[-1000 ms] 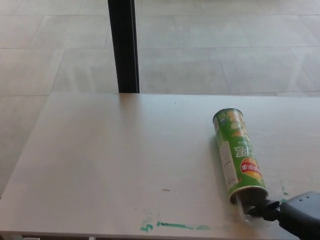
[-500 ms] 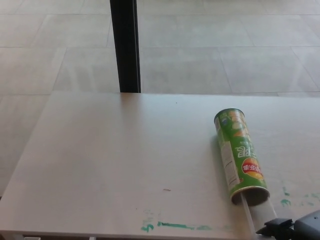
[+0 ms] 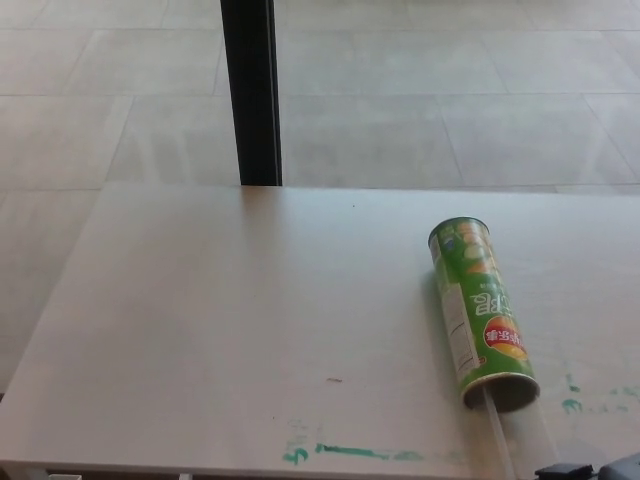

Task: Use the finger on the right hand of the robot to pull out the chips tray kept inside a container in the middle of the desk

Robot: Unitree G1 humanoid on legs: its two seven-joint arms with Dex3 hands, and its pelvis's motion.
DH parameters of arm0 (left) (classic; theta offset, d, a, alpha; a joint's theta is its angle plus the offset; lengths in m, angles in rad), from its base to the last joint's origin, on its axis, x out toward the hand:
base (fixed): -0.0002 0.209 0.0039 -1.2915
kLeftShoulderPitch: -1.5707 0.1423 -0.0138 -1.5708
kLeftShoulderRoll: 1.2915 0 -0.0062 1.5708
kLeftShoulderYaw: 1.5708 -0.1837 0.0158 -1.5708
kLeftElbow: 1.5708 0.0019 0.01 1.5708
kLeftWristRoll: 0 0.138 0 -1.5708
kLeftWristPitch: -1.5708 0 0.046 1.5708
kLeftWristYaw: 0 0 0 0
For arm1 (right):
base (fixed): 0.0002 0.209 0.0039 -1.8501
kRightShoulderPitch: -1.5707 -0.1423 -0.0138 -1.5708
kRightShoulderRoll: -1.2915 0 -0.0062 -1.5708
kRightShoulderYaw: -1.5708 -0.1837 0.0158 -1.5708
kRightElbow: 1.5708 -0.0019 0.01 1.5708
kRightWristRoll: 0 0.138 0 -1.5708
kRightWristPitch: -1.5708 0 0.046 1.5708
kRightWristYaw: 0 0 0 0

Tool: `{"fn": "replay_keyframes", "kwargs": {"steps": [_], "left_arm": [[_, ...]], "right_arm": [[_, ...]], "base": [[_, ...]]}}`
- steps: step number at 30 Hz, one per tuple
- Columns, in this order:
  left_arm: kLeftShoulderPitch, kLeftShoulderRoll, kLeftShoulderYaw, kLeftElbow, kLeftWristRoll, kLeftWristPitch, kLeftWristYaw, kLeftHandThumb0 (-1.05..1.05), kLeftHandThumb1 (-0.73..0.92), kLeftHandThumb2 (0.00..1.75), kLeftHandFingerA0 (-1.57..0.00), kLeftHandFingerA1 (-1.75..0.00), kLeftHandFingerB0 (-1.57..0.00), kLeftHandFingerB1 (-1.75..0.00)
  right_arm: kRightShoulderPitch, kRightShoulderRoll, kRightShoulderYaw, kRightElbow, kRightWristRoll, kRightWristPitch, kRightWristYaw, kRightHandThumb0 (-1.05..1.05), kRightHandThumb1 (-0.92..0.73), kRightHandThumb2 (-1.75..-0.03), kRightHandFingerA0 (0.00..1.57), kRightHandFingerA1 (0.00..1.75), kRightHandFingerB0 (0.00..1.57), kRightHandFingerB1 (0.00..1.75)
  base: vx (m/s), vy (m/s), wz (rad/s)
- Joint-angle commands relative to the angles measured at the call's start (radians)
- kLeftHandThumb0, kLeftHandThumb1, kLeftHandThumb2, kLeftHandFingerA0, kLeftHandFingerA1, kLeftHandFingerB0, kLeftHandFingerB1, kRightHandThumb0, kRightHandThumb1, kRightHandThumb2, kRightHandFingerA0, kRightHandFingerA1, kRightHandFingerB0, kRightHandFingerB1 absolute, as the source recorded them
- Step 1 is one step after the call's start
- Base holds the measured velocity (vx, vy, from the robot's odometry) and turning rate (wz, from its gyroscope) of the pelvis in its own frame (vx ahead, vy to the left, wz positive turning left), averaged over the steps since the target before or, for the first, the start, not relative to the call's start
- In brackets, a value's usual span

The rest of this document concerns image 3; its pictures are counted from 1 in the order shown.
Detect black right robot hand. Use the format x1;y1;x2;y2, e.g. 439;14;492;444
533;455;640;480

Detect black vertical post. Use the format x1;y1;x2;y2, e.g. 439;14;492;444
220;0;284;188

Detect green chips can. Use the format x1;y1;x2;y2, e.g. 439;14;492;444
426;215;542;413

